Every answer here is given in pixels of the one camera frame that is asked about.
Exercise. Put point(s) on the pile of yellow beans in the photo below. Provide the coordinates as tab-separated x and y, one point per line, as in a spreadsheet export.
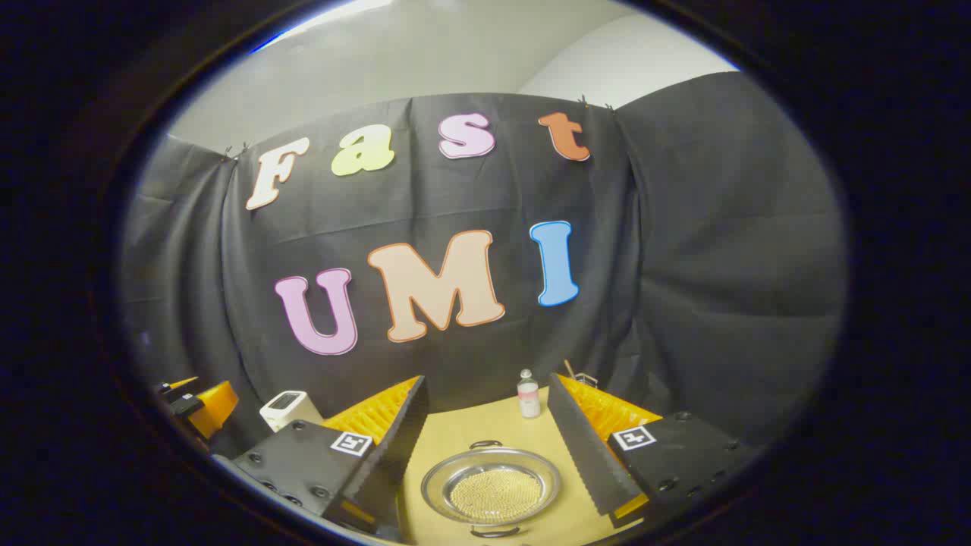
497	494

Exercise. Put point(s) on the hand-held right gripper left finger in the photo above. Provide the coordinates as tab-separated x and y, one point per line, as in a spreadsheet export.
394	447

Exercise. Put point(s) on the brown wooden stick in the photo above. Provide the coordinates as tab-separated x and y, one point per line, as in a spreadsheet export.
569	368

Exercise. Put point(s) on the clear bottle with pink label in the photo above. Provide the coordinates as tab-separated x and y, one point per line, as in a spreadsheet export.
529	398

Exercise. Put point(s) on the white toaster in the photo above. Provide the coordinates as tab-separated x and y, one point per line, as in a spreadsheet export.
284	408

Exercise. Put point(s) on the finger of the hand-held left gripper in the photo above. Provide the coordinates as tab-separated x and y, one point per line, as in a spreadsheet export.
216	406
180	382

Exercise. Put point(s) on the clear glass holder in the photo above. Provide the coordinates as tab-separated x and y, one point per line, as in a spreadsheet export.
586	379

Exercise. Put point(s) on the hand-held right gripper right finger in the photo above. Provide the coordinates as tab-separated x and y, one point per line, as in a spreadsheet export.
580	440

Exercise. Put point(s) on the black backdrop cloth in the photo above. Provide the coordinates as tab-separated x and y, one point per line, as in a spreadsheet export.
683	265

